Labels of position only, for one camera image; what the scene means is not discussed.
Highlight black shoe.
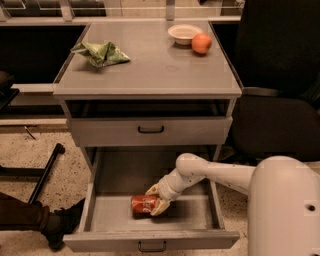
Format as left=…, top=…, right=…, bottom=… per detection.
left=41, top=199, right=85, bottom=250

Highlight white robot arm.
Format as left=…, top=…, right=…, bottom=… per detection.
left=147, top=153, right=320, bottom=256

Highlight closed upper drawer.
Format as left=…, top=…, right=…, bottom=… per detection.
left=67, top=117, right=232, bottom=147

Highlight green chip bag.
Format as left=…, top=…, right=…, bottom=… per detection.
left=71, top=42, right=130, bottom=68

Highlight person's leg brown trousers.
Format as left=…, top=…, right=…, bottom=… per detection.
left=0, top=193, right=50, bottom=231

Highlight orange fruit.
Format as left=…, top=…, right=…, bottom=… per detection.
left=191, top=33, right=212, bottom=54

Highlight red coke can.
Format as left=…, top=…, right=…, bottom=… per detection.
left=131, top=195, right=157, bottom=214

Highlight black office chair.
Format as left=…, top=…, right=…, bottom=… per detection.
left=216, top=0, right=320, bottom=164

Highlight grey drawer cabinet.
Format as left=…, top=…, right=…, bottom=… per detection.
left=54, top=20, right=241, bottom=164

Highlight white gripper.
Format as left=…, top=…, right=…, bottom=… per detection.
left=146, top=169, right=197, bottom=216

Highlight white bowl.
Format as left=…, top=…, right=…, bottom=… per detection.
left=168, top=24, right=202, bottom=46

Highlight open middle drawer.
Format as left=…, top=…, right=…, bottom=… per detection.
left=64, top=146, right=239, bottom=253

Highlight black chair base leg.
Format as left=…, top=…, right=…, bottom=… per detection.
left=0, top=143, right=65, bottom=204

